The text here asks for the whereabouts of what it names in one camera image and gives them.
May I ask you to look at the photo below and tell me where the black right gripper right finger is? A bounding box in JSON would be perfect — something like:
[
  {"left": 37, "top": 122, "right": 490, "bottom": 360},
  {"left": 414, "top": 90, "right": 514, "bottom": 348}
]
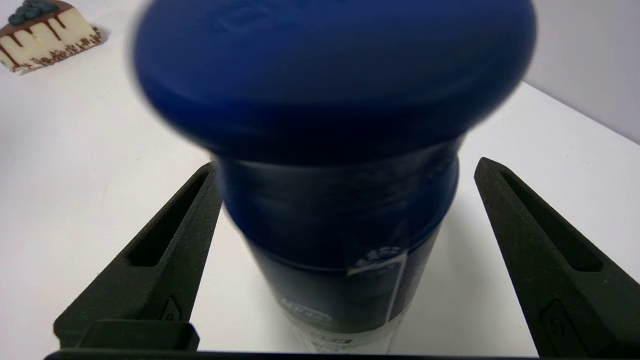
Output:
[{"left": 473, "top": 157, "right": 640, "bottom": 358}]

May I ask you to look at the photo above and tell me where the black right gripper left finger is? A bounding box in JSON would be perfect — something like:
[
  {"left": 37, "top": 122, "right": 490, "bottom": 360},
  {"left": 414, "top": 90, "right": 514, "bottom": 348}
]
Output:
[{"left": 53, "top": 161, "right": 223, "bottom": 351}]

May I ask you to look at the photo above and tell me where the blue capped white bottle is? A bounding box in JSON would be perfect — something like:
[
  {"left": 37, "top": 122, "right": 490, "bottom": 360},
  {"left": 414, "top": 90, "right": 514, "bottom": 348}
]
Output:
[{"left": 131, "top": 0, "right": 537, "bottom": 355}]

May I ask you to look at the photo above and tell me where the chocolate blueberry cake slice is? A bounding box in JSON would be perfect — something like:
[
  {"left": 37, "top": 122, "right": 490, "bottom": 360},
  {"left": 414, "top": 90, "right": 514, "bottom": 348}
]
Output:
[{"left": 0, "top": 0, "right": 103, "bottom": 74}]

